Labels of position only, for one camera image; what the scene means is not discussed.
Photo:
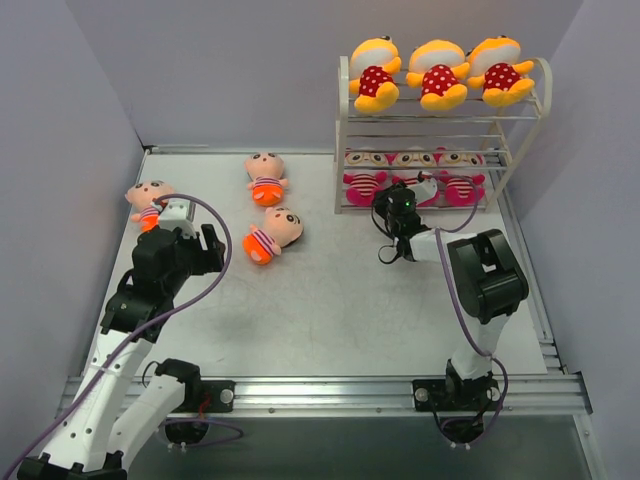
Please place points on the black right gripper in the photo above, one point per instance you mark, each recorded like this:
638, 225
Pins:
392, 195

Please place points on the peach doll plush back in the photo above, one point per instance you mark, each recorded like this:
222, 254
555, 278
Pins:
267, 182

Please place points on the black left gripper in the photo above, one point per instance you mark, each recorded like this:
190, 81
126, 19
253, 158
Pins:
201, 253

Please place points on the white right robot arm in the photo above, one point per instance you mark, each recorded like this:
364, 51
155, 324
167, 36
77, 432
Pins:
485, 282

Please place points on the peach doll plush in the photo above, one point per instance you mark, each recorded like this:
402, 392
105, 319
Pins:
281, 227
143, 198
267, 182

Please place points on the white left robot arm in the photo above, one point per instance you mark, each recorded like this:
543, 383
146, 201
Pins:
95, 438

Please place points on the pink panda plush front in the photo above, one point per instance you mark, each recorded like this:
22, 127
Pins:
460, 188

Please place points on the cream metal-rod shelf rack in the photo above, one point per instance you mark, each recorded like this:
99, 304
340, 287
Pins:
503, 136

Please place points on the aluminium front mounting rail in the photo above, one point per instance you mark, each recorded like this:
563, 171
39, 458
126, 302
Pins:
537, 395

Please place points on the pink panda plush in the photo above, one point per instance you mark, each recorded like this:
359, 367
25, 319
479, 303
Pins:
366, 174
410, 159
460, 188

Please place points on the pink panda plush back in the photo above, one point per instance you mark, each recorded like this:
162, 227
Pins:
366, 174

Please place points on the yellow plush red dotted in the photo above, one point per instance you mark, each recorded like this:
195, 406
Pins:
438, 68
372, 67
496, 70

